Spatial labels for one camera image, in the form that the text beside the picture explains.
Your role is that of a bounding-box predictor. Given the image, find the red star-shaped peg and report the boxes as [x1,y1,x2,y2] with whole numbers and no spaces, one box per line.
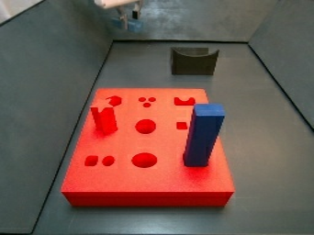
[90,100,118,135]

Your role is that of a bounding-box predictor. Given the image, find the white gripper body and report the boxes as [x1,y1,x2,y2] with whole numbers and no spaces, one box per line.
[95,0,139,9]

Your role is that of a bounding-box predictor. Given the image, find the black curved fixture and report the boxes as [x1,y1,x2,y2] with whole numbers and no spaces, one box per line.
[172,47,220,75]

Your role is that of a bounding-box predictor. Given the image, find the dark blue rectangular peg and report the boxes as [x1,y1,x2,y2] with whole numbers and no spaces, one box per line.
[184,104,226,167]

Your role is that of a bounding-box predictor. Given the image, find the red shape-sorting base block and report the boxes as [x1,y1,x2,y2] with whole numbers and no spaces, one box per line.
[62,88,234,207]

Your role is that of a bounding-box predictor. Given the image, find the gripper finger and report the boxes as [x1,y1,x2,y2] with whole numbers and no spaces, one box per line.
[117,6,127,29]
[133,0,143,19]

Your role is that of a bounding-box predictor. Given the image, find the light blue arch object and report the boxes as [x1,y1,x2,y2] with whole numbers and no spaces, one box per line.
[113,17,143,32]

